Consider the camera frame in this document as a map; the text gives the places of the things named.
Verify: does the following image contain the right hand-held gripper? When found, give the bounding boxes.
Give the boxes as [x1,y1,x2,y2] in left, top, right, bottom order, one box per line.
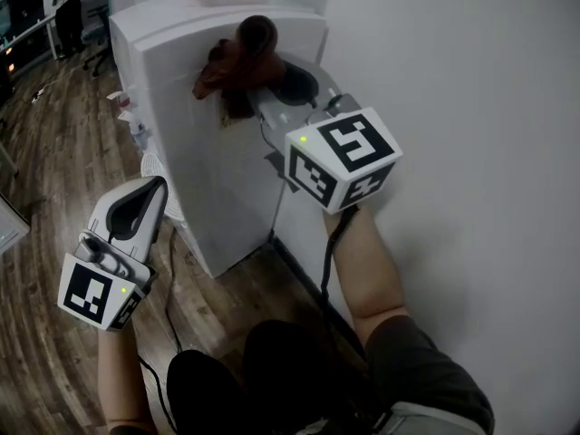
[251,59,404,217]

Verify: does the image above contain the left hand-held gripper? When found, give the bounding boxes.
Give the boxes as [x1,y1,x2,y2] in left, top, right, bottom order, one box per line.
[56,175,170,333]

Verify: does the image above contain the brown cloth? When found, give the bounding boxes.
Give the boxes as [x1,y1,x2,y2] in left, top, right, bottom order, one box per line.
[191,14,288,120]

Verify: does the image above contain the person's right forearm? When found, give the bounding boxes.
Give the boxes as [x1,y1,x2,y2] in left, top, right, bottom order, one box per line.
[322,203,410,335]

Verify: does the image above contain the person's left forearm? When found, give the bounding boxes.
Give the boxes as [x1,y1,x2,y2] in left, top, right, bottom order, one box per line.
[96,318,156,435]

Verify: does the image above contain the white cabinet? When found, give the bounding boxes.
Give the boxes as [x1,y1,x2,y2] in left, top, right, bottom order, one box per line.
[0,191,32,256]

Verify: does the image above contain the white ribbed round object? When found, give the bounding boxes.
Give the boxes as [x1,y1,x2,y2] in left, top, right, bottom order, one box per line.
[140,150,170,182]

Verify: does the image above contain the spray bottle with blue nozzle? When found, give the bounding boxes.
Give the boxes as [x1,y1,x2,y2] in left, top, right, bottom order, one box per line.
[117,109,151,150]

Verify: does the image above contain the spray bottle with red nozzle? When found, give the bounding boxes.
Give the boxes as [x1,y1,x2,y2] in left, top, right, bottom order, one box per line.
[105,90,138,110]

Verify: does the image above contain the person's black trousers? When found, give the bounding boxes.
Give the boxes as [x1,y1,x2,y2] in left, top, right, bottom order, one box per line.
[166,318,380,435]

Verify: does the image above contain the person's dark shirt sleeve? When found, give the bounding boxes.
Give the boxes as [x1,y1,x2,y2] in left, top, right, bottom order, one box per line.
[363,314,496,435]

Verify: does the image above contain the white desk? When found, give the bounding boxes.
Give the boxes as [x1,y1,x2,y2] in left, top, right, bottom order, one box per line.
[0,13,61,65]

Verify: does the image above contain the black office chair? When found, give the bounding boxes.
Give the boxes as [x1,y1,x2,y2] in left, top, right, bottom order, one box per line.
[80,0,112,78]

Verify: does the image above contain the thin black floor cable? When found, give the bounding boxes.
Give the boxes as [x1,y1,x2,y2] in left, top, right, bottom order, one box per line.
[163,229,184,353]

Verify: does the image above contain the grey dispenser power cable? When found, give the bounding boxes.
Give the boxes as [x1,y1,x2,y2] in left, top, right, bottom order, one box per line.
[258,114,292,244]

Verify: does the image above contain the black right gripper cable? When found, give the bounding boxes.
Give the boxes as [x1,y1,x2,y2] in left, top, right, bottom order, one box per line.
[318,205,367,362]

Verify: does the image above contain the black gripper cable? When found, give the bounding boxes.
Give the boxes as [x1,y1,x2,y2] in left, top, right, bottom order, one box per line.
[318,205,367,362]
[137,354,179,435]

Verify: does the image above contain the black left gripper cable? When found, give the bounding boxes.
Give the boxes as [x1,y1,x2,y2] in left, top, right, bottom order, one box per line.
[137,354,179,435]

